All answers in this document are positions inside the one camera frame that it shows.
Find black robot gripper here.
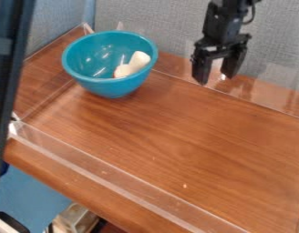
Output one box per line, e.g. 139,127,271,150
191,2,251,86

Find toy mushroom brown cap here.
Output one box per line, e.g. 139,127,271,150
113,51,151,78

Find blue plastic bowl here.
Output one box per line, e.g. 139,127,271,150
61,30,157,98

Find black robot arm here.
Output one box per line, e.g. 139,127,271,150
191,0,262,85

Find clear acrylic table barrier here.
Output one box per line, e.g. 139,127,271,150
6,25,299,233

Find grey box under table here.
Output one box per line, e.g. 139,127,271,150
42,202,100,233

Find black object at bottom left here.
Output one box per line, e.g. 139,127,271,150
0,212,30,233

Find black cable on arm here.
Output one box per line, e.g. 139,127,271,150
240,4,256,25

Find dark blurred foreground post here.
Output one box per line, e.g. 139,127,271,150
0,0,37,201

